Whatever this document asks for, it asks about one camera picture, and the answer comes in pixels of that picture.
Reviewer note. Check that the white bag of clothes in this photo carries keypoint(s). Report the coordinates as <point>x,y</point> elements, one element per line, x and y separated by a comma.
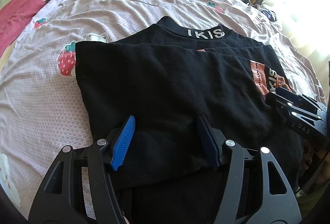
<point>271,15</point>

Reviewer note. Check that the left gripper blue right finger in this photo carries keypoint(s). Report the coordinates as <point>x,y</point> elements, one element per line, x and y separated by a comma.
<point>212,140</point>

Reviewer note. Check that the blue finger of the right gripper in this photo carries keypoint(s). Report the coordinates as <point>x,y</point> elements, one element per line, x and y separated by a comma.
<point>291,96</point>
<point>283,105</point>

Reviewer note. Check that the black sweater orange cuffs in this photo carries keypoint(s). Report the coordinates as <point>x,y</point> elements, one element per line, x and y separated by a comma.
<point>166,76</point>

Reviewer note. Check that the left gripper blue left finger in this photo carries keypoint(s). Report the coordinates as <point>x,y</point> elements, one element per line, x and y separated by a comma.
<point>122,142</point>

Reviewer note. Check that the lilac strawberry print bedsheet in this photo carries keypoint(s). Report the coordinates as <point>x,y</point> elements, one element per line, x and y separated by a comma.
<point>42,110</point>

